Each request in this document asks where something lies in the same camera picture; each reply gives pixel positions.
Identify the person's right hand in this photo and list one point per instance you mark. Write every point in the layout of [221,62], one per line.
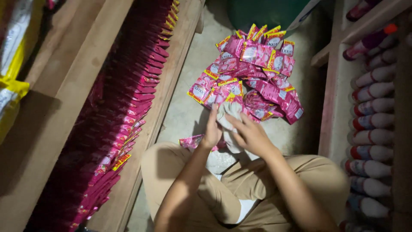
[256,138]

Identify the person's left hand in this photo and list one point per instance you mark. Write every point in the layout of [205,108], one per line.
[211,132]

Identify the person's left fingers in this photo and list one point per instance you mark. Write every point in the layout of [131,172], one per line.
[212,114]

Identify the person's right fingers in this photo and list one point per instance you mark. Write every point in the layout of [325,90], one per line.
[237,123]

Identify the white plastic bag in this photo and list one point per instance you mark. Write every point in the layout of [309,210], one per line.
[229,112]

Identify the pink sachet strip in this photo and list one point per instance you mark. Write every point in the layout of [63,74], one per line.
[192,141]

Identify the pile of pink sachets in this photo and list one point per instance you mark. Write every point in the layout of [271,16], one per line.
[257,64]

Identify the person's beige trousers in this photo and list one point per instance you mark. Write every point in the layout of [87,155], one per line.
[206,199]

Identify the row of dark pink packets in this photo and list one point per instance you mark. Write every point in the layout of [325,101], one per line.
[128,96]

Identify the wooden shelf with bottles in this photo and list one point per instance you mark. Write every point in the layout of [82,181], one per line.
[334,96]

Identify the green plastic bin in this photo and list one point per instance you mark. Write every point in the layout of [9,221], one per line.
[264,13]

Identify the white and blue packet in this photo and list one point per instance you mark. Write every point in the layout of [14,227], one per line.
[302,14]

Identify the row of white bottles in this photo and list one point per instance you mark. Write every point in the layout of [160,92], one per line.
[375,122]

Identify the purple bottle with orange cap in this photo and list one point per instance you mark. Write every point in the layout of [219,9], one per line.
[370,42]

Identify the dark pink bottle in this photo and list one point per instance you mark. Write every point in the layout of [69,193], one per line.
[360,9]

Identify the yellow and white bags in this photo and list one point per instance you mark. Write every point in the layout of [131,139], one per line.
[13,48]

